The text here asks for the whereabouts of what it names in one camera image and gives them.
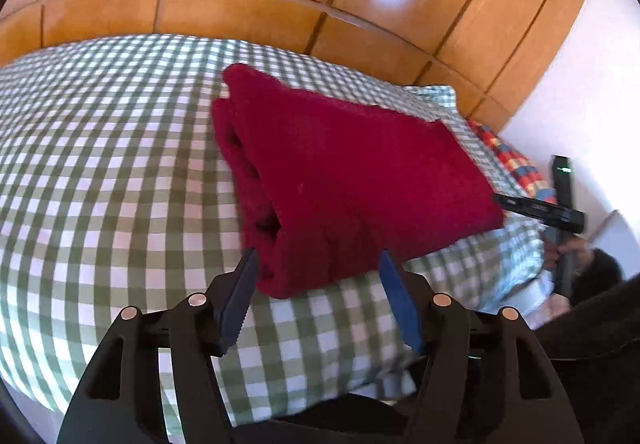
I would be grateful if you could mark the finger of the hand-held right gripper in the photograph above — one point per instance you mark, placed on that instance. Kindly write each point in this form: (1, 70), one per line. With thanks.
(542, 211)

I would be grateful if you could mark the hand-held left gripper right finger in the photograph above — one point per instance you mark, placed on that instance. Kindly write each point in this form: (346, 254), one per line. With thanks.
(400, 304)

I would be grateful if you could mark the person's right hand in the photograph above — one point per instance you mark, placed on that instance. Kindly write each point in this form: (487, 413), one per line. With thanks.
(577, 251)

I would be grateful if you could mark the person's dark clothing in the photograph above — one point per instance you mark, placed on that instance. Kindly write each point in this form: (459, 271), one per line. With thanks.
(600, 354)

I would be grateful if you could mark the green white checked bedsheet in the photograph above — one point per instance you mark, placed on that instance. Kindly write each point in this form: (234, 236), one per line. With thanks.
(115, 164)

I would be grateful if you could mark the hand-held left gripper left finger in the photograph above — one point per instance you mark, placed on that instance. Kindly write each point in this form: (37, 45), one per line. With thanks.
(239, 296)

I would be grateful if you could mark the red towel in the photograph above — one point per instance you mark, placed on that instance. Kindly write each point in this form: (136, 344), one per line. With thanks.
(340, 174)

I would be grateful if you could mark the colourful patchwork blanket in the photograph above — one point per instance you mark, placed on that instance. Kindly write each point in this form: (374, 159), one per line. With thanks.
(520, 164)

